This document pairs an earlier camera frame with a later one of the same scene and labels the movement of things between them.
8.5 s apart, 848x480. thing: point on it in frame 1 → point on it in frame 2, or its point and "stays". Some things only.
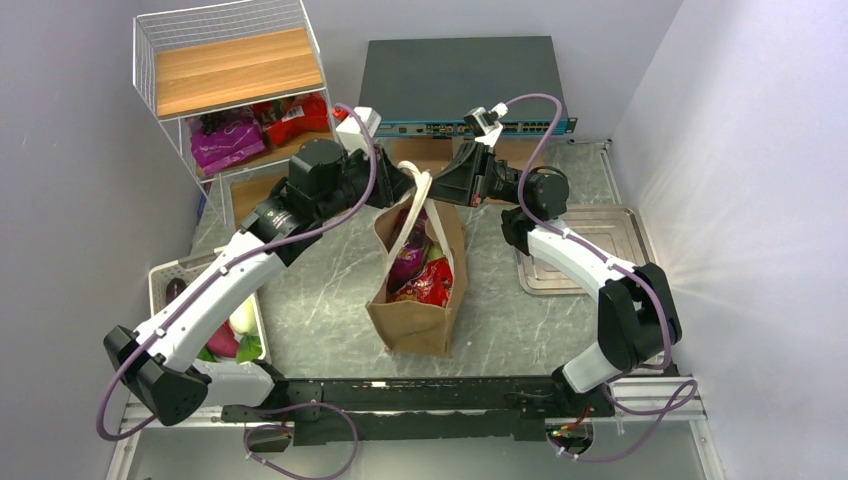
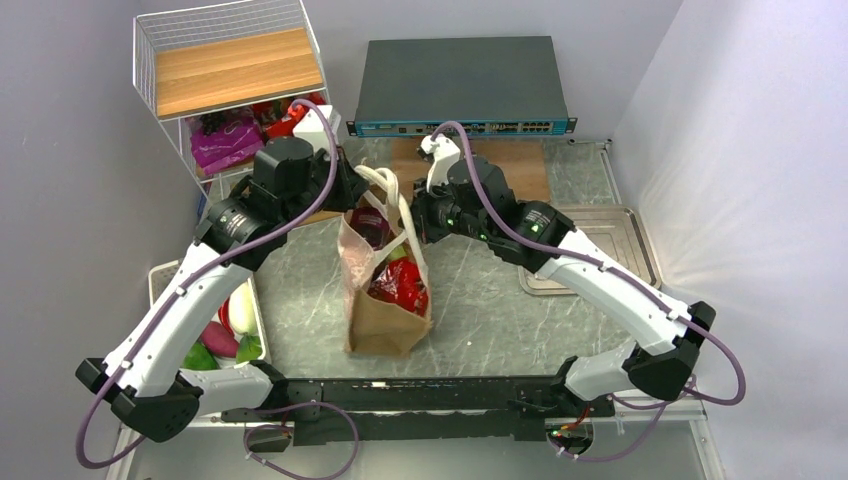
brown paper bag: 417,327 → 378,232
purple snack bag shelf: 409,259 → 370,224
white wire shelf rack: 237,87 stays
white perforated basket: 161,274 stays
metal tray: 614,233 stays
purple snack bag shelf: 236,141 stays
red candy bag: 433,286 → 401,283
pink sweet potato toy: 223,342 stays
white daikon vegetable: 244,319 stays
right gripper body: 498,182 → 441,214
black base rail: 333,411 stays
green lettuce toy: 249,348 stays
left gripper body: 355,177 → 339,198
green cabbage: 434,252 → 397,252
